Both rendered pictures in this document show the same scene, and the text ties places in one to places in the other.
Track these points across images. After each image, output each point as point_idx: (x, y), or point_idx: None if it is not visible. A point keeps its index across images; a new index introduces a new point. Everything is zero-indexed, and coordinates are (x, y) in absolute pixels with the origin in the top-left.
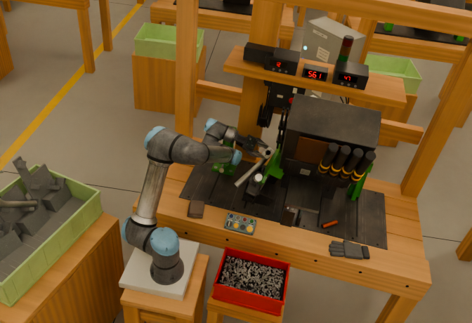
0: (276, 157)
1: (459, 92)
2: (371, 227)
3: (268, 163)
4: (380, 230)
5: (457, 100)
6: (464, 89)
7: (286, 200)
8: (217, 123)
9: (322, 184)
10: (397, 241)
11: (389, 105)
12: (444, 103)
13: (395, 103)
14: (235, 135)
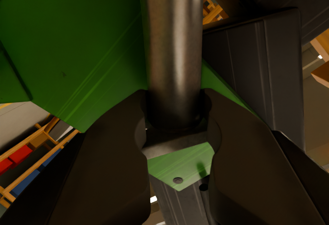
0: (156, 176)
1: (324, 54)
2: None
3: (105, 20)
4: None
5: (317, 46)
6: (325, 57)
7: (63, 134)
8: None
9: None
10: None
11: (321, 79)
12: (319, 38)
13: (321, 81)
14: None
